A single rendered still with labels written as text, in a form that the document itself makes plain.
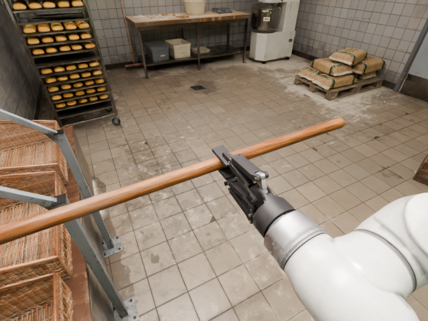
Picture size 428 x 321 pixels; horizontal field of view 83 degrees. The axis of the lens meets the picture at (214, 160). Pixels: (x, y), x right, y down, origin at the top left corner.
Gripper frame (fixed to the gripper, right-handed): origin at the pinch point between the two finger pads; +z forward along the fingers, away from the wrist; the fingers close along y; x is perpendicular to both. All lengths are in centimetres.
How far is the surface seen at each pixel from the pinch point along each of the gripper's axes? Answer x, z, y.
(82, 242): -42, 33, 46
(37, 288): -58, 24, 51
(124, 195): -22.7, -1.0, -0.8
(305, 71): 296, 248, 94
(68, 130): -47, 156, 61
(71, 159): -42, 81, 40
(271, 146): 12.7, -0.9, -0.8
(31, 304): -63, 24, 58
